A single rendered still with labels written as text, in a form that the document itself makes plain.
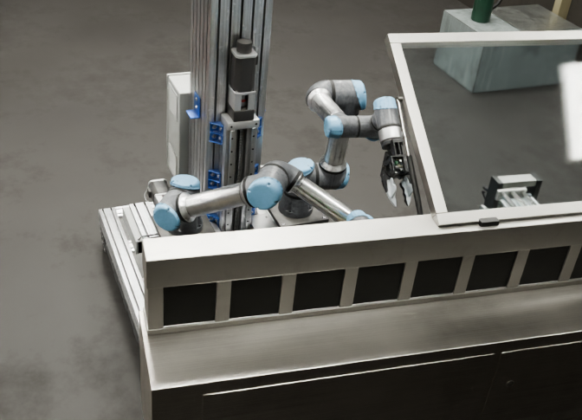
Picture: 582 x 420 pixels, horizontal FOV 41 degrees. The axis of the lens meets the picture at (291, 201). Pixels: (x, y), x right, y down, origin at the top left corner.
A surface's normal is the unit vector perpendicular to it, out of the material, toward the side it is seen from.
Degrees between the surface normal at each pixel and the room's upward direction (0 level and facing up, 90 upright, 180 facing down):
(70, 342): 0
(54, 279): 0
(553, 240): 90
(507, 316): 0
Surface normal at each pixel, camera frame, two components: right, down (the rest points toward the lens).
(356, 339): 0.09, -0.83
